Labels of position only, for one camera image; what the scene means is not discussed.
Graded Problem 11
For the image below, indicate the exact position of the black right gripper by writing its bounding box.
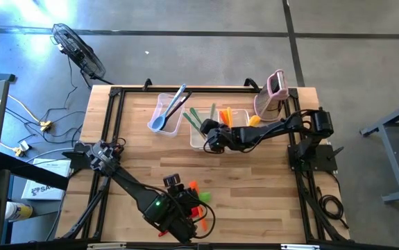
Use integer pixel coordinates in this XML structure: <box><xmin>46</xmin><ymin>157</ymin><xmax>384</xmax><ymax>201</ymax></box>
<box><xmin>200</xmin><ymin>118</ymin><xmax>238</xmax><ymax>154</ymax></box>

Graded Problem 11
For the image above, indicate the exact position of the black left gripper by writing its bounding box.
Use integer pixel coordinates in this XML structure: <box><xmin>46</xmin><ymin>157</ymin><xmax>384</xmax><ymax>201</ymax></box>
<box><xmin>162</xmin><ymin>174</ymin><xmax>202</xmax><ymax>244</ymax></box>

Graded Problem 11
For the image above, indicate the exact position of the gold knife with teal handle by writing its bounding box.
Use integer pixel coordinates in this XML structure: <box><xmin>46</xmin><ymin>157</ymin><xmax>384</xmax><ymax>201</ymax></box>
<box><xmin>189</xmin><ymin>106</ymin><xmax>203</xmax><ymax>126</ymax></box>

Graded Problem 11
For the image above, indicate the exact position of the blue plastic spoon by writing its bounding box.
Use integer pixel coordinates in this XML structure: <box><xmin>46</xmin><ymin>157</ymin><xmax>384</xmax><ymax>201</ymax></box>
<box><xmin>150</xmin><ymin>83</ymin><xmax>187</xmax><ymax>132</ymax></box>

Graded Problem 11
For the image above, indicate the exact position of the clear plastic bin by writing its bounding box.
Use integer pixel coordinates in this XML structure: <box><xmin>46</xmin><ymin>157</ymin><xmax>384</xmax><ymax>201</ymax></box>
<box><xmin>146</xmin><ymin>92</ymin><xmax>186</xmax><ymax>137</ymax></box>

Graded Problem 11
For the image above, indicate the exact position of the white plastic bin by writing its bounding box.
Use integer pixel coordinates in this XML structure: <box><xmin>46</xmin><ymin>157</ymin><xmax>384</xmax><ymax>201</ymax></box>
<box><xmin>218</xmin><ymin>108</ymin><xmax>252</xmax><ymax>153</ymax></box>
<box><xmin>188</xmin><ymin>108</ymin><xmax>221</xmax><ymax>152</ymax></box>

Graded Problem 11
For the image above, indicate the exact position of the red silicone spatula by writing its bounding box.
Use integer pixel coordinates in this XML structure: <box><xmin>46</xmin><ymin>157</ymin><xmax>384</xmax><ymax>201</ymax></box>
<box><xmin>157</xmin><ymin>206</ymin><xmax>201</xmax><ymax>238</ymax></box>

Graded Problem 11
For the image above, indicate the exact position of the silver aluminium bar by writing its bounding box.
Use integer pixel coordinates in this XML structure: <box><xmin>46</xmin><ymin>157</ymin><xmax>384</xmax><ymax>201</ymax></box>
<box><xmin>281</xmin><ymin>244</ymin><xmax>321</xmax><ymax>250</ymax></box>
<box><xmin>87</xmin><ymin>242</ymin><xmax>127</xmax><ymax>250</ymax></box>

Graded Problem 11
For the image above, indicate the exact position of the white box with label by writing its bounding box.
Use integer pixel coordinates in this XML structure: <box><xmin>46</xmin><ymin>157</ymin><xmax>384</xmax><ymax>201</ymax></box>
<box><xmin>21</xmin><ymin>158</ymin><xmax>72</xmax><ymax>201</ymax></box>

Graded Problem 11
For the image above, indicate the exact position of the black side desk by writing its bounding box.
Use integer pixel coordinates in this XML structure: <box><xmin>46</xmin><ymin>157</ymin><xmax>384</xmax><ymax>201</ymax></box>
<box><xmin>0</xmin><ymin>152</ymin><xmax>70</xmax><ymax>246</ymax></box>

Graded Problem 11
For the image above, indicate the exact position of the white and yellow spray can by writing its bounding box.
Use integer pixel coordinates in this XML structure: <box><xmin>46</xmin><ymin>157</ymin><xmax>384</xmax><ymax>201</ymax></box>
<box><xmin>3</xmin><ymin>201</ymin><xmax>34</xmax><ymax>223</ymax></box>

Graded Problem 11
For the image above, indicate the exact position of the black floor fan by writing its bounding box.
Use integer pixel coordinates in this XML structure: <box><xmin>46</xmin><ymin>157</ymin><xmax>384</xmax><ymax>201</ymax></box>
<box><xmin>50</xmin><ymin>23</ymin><xmax>107</xmax><ymax>81</ymax></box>

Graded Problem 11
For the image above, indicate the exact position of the grey metal stand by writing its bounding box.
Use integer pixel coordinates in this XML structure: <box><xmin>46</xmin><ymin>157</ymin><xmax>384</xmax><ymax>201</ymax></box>
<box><xmin>359</xmin><ymin>96</ymin><xmax>399</xmax><ymax>205</ymax></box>

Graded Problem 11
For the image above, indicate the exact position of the steel grater with pink handle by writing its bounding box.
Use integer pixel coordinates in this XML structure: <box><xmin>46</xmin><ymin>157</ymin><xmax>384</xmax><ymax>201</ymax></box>
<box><xmin>253</xmin><ymin>68</ymin><xmax>289</xmax><ymax>122</ymax></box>

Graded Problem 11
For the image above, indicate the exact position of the black coiled cable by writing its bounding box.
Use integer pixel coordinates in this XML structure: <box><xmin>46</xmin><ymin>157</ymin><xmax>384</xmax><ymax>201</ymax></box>
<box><xmin>318</xmin><ymin>187</ymin><xmax>345</xmax><ymax>230</ymax></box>

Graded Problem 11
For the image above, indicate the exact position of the yellow extension cord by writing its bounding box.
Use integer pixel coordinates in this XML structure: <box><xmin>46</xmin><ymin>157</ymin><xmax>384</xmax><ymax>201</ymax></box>
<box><xmin>7</xmin><ymin>94</ymin><xmax>53</xmax><ymax>132</ymax></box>
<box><xmin>0</xmin><ymin>140</ymin><xmax>30</xmax><ymax>157</ymax></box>

